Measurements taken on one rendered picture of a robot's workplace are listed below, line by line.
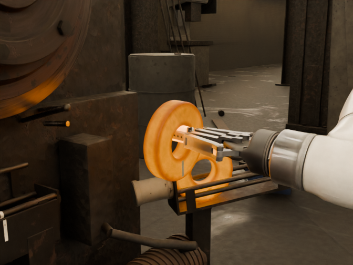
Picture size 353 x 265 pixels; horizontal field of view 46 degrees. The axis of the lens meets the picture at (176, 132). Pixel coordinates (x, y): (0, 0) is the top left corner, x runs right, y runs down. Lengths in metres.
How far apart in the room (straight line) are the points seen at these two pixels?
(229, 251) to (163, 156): 1.41
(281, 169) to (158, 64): 2.77
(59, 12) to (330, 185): 0.50
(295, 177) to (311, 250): 1.58
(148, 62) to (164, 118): 2.66
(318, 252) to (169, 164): 1.53
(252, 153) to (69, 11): 0.38
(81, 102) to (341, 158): 0.61
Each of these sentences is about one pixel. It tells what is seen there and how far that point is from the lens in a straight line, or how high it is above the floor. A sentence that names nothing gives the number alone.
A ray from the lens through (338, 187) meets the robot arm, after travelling 0.62.
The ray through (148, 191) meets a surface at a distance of 0.95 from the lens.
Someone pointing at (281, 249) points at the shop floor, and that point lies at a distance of 2.17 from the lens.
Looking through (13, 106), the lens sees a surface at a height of 0.90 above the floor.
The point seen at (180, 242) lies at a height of 0.56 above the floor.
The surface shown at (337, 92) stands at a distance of 3.26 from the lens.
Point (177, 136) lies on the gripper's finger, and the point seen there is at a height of 0.84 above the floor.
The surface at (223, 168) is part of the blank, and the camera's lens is 1.01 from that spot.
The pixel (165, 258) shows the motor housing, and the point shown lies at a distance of 0.98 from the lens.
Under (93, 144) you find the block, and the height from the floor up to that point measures 0.80.
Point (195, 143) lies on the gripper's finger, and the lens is 0.71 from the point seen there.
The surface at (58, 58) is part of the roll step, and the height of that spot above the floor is 0.98.
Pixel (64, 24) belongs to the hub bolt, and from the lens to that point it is 0.72.
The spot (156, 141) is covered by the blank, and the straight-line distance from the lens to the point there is 0.72.
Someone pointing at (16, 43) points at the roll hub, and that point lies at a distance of 0.67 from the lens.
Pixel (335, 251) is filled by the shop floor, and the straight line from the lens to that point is 2.23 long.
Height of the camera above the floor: 1.02
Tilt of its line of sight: 13 degrees down
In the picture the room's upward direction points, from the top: straight up
